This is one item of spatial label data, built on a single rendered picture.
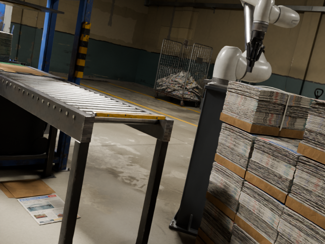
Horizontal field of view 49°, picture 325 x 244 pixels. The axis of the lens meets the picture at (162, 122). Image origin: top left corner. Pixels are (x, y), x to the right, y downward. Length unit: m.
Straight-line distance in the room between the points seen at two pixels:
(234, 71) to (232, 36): 8.01
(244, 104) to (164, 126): 0.43
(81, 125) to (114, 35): 10.75
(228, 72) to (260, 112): 0.57
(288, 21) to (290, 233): 1.23
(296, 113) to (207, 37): 9.02
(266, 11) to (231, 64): 0.38
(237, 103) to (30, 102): 1.12
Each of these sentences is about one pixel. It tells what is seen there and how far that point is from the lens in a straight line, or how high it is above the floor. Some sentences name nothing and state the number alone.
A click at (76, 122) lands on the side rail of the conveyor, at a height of 0.75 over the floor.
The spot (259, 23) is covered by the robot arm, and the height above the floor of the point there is 1.41.
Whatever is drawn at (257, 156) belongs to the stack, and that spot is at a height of 0.74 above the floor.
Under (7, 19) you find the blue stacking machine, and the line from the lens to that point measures 5.27.
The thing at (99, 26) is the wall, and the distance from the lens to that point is 11.96.
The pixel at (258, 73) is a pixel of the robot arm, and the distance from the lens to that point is 2.44.
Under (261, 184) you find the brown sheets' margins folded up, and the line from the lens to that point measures 1.76.
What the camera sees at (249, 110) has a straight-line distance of 1.86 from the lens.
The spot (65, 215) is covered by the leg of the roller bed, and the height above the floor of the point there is 0.32.
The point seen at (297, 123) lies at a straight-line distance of 2.02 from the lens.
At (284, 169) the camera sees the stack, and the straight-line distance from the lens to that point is 1.67.
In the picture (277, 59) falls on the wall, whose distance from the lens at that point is 9.47.
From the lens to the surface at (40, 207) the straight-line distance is 2.55.
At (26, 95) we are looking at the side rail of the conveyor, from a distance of 2.13.
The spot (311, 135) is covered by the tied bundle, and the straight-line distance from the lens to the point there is 1.56.
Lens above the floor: 1.10
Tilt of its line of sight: 10 degrees down
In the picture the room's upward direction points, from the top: 12 degrees clockwise
